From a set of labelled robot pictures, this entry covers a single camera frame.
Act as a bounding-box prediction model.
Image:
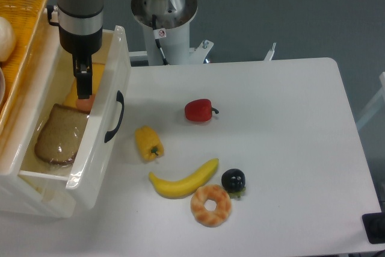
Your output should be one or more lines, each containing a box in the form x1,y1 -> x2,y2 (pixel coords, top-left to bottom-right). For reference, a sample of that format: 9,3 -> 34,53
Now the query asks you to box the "white round bun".
0,16 -> 16,62

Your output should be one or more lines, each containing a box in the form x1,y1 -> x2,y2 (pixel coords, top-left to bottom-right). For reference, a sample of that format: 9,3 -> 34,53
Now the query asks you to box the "yellow bell pepper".
135,125 -> 164,161

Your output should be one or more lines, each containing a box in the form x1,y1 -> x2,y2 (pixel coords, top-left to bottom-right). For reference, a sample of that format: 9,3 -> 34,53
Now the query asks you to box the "yellow banana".
148,158 -> 219,199

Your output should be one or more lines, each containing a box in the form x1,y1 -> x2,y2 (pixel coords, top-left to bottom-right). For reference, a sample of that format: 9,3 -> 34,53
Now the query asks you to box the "glazed bread ring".
190,184 -> 232,227

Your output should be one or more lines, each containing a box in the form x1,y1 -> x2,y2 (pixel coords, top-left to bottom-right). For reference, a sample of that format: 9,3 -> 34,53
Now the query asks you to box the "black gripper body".
59,26 -> 102,62

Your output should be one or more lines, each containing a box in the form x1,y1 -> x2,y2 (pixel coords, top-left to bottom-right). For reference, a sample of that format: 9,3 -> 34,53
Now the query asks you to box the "white drawer cabinet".
1,12 -> 75,218

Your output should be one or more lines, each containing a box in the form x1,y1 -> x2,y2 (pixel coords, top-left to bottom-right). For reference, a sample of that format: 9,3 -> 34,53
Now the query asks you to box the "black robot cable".
152,14 -> 169,66

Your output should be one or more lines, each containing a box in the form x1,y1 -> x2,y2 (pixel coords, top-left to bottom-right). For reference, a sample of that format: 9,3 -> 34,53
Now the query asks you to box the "white frame at right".
356,72 -> 384,131

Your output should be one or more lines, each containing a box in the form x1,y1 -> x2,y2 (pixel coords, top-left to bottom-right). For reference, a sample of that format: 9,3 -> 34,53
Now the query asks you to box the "yellow cake slice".
63,63 -> 105,109

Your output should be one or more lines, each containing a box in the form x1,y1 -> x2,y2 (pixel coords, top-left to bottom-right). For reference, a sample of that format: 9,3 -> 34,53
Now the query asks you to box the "yellow wicker basket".
1,0 -> 48,129

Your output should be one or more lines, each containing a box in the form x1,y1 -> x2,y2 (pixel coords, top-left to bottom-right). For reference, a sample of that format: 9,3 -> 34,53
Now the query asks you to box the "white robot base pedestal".
131,0 -> 214,66

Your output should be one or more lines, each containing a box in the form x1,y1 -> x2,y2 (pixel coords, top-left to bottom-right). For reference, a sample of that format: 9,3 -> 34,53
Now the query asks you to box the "black device at edge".
362,212 -> 385,244

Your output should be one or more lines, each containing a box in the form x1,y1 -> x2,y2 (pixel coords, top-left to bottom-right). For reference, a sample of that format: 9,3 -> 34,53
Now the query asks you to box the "red bell pepper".
184,99 -> 219,122

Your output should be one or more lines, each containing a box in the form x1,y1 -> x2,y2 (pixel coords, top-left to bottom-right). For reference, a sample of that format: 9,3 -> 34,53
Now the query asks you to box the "white open upper drawer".
20,26 -> 131,209

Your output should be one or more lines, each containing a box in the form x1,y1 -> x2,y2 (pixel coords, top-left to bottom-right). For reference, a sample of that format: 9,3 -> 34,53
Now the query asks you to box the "brown bread slice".
34,104 -> 88,166

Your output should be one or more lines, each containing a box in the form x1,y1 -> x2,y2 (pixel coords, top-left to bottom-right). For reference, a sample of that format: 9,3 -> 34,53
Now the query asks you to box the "dark purple blackberry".
221,169 -> 246,198

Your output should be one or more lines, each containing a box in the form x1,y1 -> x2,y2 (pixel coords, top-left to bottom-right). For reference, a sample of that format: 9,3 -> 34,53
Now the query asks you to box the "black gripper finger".
73,55 -> 84,78
76,58 -> 93,99

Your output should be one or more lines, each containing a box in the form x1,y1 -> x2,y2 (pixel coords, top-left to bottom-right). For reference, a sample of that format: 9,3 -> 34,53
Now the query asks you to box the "black drawer handle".
104,90 -> 125,143

